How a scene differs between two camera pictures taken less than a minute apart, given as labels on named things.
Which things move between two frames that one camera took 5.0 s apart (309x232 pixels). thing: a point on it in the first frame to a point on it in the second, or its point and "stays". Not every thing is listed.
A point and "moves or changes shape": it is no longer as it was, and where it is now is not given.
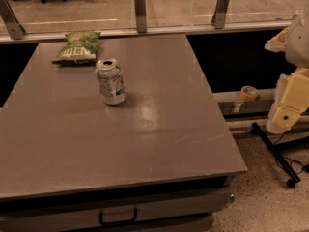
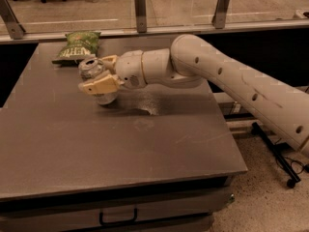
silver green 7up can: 111,81 moves or changes shape
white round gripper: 298,43 to 129,69
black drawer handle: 103,223 stays
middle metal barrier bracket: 141,12 stays
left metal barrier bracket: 10,21 stays
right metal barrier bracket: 218,18 stays
